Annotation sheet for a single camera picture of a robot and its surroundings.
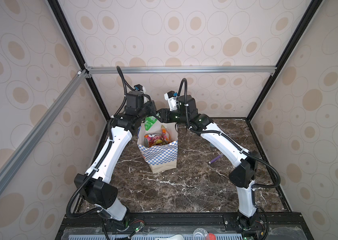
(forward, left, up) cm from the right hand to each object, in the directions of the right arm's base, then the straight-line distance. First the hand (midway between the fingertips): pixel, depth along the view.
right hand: (155, 113), depth 73 cm
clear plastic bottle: (-46, -21, -35) cm, 61 cm away
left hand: (+4, -2, +5) cm, 7 cm away
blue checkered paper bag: (-13, -2, -20) cm, 24 cm away
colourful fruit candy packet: (+6, -1, -27) cm, 28 cm away
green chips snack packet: (-2, +3, -3) cm, 5 cm away
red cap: (-47, -26, -32) cm, 63 cm away
